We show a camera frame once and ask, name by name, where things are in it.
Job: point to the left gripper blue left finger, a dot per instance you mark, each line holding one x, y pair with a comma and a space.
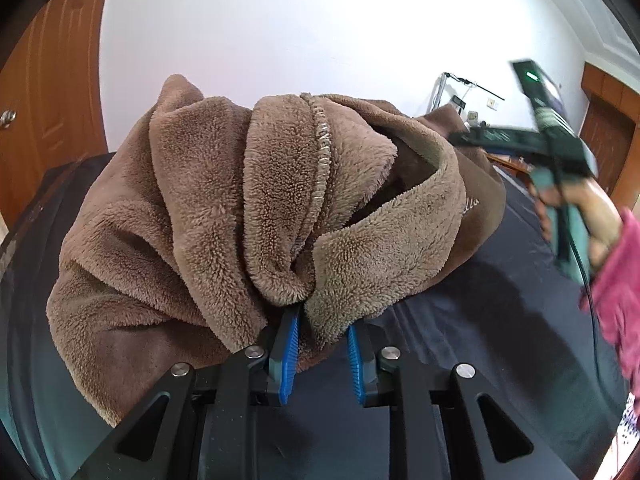
283, 357

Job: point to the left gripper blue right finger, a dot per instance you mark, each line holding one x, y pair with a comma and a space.
362, 362

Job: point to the brown fleece garment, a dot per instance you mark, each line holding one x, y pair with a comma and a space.
212, 217

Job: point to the person's right hand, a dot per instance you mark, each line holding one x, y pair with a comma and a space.
602, 219

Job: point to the wooden side desk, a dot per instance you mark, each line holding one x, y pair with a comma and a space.
514, 164

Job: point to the brown wooden cabinet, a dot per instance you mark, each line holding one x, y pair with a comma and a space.
611, 130

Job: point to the pink right sleeve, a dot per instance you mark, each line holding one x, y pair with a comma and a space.
615, 297

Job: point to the black table cover sheet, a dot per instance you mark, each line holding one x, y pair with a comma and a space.
507, 311

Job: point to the brown wooden door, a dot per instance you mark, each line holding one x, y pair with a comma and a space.
51, 81

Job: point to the silver door knob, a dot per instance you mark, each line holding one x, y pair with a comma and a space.
6, 118

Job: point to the metal frame on desk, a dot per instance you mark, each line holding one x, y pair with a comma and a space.
464, 95

